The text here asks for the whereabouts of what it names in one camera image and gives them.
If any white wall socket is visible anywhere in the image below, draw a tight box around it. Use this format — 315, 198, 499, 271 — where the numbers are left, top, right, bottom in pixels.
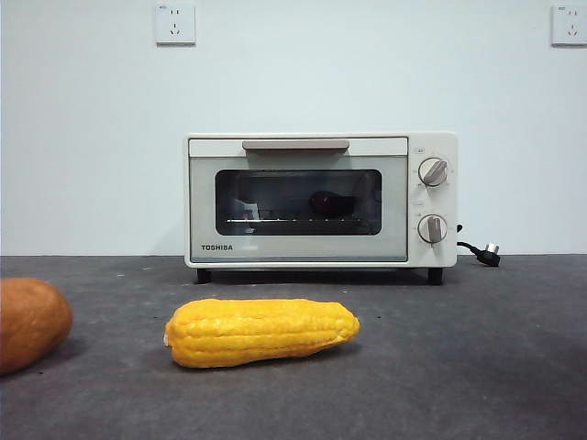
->
154, 3, 197, 47
550, 4, 587, 48

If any oven door with beige handle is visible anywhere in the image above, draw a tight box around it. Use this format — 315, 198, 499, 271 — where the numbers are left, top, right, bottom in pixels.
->
188, 137, 409, 264

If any black power cord with plug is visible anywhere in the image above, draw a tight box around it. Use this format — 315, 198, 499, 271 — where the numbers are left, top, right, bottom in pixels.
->
455, 223, 502, 268

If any orange sweet potato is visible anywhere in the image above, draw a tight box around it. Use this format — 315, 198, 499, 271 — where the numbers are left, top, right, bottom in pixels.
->
0, 277, 74, 377

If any white oven knob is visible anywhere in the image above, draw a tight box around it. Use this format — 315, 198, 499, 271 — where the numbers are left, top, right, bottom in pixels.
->
416, 213, 449, 244
418, 157, 449, 188

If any yellow corn cob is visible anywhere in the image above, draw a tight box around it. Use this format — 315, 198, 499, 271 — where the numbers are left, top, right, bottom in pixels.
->
163, 297, 361, 369

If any metal wire oven rack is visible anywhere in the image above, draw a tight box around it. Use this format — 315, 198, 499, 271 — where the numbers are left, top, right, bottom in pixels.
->
226, 214, 373, 226

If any purple eggplant with green stem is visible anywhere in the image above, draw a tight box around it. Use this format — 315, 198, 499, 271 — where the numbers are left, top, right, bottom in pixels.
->
307, 189, 361, 217

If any white Toshiba toaster oven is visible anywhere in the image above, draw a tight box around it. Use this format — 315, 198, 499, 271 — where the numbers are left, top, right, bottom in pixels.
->
184, 131, 459, 286

